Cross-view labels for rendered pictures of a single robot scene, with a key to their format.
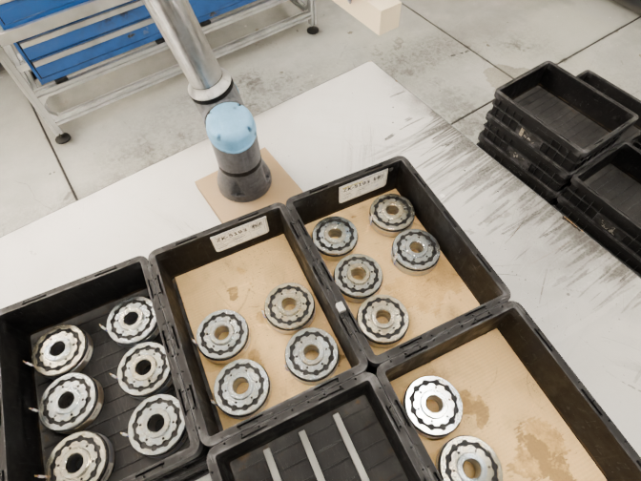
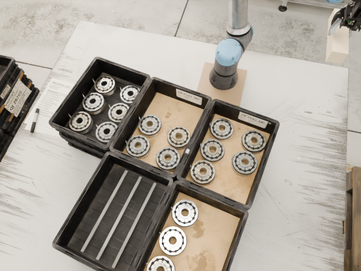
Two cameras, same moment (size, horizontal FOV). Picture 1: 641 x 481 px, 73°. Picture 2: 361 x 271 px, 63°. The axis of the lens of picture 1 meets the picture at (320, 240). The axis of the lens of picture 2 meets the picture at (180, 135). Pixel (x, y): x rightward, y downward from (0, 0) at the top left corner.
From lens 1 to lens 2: 50 cm
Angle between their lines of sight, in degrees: 24
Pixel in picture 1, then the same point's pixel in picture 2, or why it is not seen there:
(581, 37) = not seen: outside the picture
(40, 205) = (163, 20)
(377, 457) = (152, 207)
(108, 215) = (165, 49)
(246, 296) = (171, 120)
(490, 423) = (197, 240)
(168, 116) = (249, 18)
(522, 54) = not seen: outside the picture
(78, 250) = (144, 54)
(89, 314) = (122, 80)
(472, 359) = (217, 217)
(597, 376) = not seen: outside the picture
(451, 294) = (239, 191)
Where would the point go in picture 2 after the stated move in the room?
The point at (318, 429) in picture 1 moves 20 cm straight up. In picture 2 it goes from (146, 182) to (138, 165)
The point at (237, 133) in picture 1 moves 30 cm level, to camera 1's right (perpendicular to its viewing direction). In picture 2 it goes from (225, 56) to (278, 95)
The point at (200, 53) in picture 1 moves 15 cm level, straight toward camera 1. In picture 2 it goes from (238, 13) to (222, 35)
